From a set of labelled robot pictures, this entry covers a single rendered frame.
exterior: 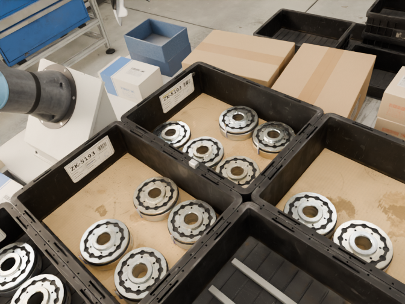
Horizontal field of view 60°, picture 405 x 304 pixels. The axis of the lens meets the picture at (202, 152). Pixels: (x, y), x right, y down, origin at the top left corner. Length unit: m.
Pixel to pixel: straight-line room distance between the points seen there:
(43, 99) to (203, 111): 0.43
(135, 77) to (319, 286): 0.90
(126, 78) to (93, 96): 0.31
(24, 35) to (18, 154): 1.53
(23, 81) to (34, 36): 1.78
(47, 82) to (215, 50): 0.53
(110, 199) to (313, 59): 0.71
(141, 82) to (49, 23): 1.65
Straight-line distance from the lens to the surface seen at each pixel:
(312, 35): 2.01
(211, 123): 0.96
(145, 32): 1.54
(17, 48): 2.74
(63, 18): 2.88
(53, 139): 1.12
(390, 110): 0.95
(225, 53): 1.18
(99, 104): 1.00
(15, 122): 2.80
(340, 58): 1.15
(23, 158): 1.30
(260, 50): 1.18
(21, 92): 1.00
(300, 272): 0.71
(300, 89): 1.01
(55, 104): 1.05
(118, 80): 1.30
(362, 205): 0.81
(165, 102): 0.97
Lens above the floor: 1.48
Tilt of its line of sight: 46 degrees down
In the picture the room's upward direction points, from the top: 11 degrees counter-clockwise
